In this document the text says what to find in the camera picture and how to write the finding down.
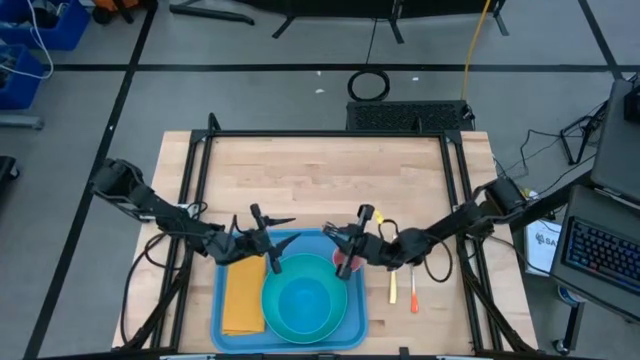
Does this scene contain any pink cup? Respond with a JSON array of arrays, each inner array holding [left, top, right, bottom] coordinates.
[[332, 247, 366, 274]]

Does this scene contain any green plate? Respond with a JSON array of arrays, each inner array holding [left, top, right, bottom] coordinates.
[[261, 252, 350, 345]]

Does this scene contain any black laptop stand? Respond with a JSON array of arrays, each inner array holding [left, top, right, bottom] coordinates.
[[509, 169, 596, 357]]

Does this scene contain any black laptop lit keyboard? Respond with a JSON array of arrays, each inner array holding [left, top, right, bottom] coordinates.
[[549, 184, 640, 322]]

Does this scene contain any black aluminium table frame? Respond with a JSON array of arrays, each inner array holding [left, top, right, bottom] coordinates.
[[112, 112, 539, 360]]

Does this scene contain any black perforated computer case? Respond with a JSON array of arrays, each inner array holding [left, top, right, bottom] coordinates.
[[346, 99, 476, 132]]

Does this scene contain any white cable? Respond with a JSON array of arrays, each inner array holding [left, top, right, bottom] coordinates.
[[0, 0, 55, 81]]

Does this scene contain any light blue bowl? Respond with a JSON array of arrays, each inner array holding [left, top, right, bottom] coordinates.
[[276, 276, 333, 333]]

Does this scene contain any long black bar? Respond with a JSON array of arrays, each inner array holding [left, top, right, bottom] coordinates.
[[168, 3, 256, 26]]

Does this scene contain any black tripod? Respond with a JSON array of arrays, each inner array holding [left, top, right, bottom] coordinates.
[[559, 102, 609, 166]]

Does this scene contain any yellow cloth napkin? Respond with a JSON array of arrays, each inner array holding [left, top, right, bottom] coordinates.
[[221, 254, 268, 337]]

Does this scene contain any blue storage bin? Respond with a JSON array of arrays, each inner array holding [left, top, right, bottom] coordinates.
[[0, 0, 92, 51], [0, 43, 47, 110]]

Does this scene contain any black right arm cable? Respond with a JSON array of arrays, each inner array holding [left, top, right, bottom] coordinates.
[[423, 234, 454, 284]]

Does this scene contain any orange and black bag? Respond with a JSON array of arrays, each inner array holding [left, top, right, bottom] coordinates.
[[91, 0, 160, 25]]

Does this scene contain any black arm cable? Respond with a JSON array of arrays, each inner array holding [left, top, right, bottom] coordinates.
[[423, 234, 454, 284], [119, 230, 174, 346]]

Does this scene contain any blue plastic tray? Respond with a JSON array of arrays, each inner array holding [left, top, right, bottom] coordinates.
[[209, 227, 371, 355]]

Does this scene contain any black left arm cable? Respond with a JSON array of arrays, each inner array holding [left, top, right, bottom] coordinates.
[[119, 230, 174, 346]]

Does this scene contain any yellow cable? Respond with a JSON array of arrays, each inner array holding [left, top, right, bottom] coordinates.
[[459, 0, 494, 101]]

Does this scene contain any small black box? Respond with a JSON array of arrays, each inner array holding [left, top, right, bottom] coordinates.
[[623, 85, 640, 126]]

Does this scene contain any grey flat bar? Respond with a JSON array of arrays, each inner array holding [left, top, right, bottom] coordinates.
[[0, 113, 45, 131]]

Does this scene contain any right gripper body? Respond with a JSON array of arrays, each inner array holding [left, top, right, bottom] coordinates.
[[337, 203, 406, 280]]

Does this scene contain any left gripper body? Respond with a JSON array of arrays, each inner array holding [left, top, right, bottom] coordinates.
[[214, 203, 283, 275]]

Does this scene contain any grey closed laptop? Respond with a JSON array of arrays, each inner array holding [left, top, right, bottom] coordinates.
[[590, 78, 640, 206]]

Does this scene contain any black partition screen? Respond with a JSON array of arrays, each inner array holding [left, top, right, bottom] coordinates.
[[234, 0, 511, 45]]

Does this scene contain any white printed paper box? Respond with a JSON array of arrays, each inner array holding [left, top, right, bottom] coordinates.
[[524, 218, 565, 278]]

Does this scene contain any coiled black cable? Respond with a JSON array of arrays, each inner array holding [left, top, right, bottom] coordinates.
[[347, 68, 392, 103]]

